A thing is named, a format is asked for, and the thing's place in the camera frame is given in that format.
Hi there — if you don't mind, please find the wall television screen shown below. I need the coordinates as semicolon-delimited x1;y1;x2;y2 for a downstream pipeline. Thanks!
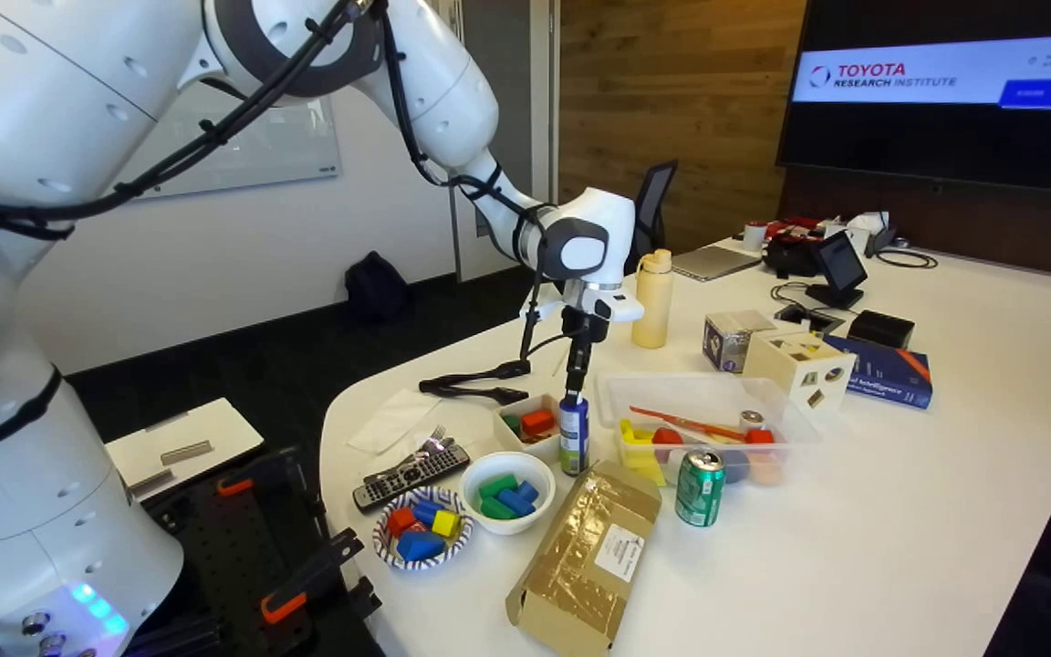
782;0;1051;190

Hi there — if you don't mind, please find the green soda can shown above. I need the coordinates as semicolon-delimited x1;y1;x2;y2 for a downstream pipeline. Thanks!
676;448;727;530

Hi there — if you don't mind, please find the white and blue bottle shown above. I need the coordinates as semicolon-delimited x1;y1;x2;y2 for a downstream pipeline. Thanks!
558;394;588;479

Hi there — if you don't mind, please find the white board with metal bars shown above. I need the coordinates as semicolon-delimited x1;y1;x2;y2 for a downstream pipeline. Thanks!
105;398;263;499

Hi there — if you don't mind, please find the blue box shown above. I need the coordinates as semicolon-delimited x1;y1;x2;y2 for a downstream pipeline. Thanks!
834;336;934;409

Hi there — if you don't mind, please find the black orange clamp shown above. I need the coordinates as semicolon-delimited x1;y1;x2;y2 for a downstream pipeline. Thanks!
182;448;302;502
260;530;363;627

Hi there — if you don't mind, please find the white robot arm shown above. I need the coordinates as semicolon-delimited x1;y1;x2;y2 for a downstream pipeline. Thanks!
0;0;640;657

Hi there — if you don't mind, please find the black remote control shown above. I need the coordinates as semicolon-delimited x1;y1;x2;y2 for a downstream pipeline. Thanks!
351;439;471;516

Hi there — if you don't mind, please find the grey office chair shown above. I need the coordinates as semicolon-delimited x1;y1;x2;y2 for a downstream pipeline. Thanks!
628;161;678;265

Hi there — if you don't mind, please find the white bowl with blocks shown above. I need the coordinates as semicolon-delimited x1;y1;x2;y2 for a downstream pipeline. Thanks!
460;453;557;535

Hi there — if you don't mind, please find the small black tablet stand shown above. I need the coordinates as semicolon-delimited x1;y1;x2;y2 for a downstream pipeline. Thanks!
808;232;864;310

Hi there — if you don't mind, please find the black backpack on floor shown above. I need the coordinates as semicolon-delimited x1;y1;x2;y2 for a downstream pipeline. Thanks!
344;251;408;322

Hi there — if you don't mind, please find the white square box with blocks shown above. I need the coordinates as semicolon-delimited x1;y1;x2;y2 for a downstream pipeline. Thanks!
494;394;558;459

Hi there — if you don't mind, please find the silver laptop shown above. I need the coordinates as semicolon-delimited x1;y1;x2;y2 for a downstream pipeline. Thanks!
676;243;755;282

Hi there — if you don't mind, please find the cream yellow bottle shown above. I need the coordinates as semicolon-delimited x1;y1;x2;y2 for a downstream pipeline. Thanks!
631;248;672;352

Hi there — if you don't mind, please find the purple white cube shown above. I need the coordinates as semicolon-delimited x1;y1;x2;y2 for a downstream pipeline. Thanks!
701;310;771;372

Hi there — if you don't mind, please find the brown cardboard box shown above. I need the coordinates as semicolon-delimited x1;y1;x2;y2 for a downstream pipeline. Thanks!
507;464;660;657

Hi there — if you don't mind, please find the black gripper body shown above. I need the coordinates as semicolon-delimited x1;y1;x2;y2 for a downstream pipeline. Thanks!
564;305;609;361

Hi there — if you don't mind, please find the black flat case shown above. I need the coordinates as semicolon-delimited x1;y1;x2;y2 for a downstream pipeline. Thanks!
852;310;913;348

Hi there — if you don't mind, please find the clear plastic toy container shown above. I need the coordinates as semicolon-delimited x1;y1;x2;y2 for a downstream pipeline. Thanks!
600;372;789;487

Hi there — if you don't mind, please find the patterned plate with blocks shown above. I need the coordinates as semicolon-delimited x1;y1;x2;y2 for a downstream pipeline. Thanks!
372;487;475;572

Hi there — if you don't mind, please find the black pouch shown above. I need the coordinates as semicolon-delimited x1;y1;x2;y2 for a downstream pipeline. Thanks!
768;232;820;277

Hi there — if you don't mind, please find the black strap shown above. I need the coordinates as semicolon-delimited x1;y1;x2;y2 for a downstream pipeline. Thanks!
415;359;537;409

